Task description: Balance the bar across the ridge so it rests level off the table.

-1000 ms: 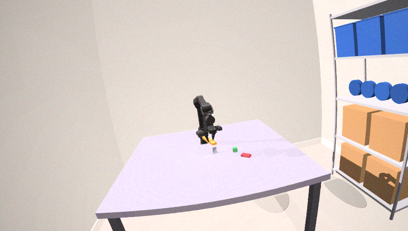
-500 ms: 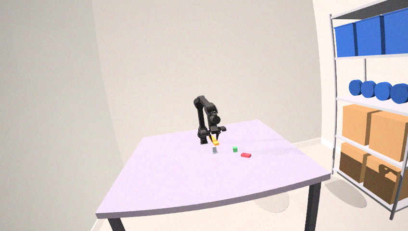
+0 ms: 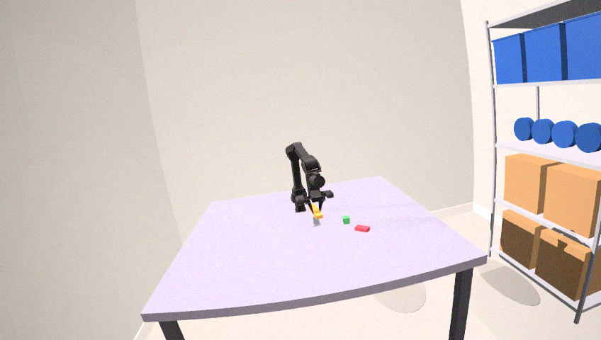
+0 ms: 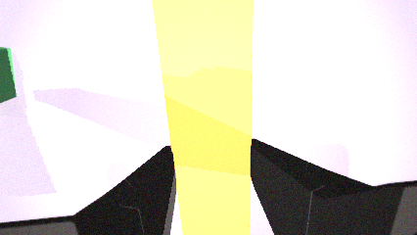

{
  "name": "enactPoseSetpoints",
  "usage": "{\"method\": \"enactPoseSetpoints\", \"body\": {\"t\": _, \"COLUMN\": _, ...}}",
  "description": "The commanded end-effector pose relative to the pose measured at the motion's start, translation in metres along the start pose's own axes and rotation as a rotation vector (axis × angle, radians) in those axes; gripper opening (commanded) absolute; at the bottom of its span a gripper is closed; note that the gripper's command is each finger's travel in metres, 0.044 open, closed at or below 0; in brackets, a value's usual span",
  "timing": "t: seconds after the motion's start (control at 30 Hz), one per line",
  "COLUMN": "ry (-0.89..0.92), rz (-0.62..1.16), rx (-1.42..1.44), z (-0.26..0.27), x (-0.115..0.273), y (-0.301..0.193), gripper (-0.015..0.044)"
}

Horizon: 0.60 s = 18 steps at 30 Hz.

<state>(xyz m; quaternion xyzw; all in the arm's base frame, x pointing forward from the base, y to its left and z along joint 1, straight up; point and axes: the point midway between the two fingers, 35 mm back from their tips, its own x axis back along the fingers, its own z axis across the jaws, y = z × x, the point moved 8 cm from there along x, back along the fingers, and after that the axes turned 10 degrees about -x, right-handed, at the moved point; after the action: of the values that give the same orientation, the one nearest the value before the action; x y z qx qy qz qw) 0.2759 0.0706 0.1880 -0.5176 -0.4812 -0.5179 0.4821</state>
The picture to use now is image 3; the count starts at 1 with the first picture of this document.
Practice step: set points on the yellow bar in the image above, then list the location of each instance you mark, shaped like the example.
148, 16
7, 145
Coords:
316, 212

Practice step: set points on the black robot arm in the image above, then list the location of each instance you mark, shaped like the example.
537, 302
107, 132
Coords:
295, 152

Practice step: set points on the red rectangular block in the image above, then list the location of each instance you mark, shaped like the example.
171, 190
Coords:
362, 228

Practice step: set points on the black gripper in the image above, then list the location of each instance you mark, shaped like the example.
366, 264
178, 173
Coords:
301, 200

